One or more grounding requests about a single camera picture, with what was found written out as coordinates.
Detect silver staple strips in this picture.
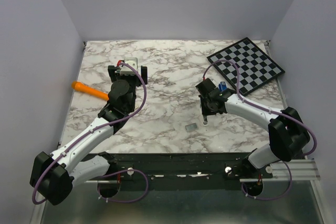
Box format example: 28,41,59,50
185,123,198,132

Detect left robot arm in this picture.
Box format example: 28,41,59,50
29,60,148,205

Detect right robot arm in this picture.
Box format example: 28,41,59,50
196,78,310,178

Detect orange marker pen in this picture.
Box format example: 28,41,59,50
71,81,109,101

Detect black grey checkerboard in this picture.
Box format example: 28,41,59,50
207,37,285,96

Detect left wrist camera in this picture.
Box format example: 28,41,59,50
118,57,138,76

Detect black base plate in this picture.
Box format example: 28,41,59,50
87,153,272,194

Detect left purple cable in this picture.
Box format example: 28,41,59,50
31,61,150,205

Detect aluminium rail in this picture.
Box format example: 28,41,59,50
70,157,321,186

